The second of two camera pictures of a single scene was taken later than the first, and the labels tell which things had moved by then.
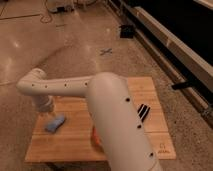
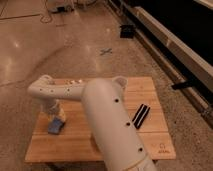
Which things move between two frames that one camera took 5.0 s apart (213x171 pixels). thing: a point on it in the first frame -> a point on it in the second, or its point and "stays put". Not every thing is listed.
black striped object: (143, 111) stays put
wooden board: (67, 134) stays put
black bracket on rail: (183, 85) stays put
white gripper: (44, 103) -> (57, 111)
